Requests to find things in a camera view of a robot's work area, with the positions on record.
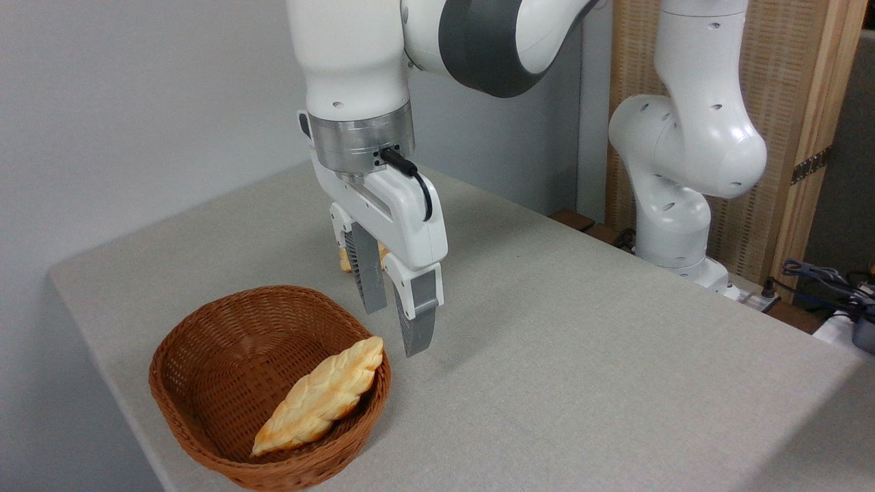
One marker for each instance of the wooden framed woven panel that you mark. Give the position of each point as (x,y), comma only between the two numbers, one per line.
(779,82)

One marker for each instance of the metal hinge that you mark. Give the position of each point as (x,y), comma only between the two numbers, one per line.
(811,165)

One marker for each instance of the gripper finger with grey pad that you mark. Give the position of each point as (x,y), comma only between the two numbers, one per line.
(369,273)
(418,307)

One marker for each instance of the long braided bread loaf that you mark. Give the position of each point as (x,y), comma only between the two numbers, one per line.
(321,396)

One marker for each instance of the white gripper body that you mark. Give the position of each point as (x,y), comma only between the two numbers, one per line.
(410,219)

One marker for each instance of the brown woven wicker basket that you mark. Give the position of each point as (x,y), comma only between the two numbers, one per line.
(219,355)

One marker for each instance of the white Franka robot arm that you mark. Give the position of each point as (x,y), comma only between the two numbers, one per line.
(355,55)

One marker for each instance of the round braided bread roll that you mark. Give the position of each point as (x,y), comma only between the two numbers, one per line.
(345,261)

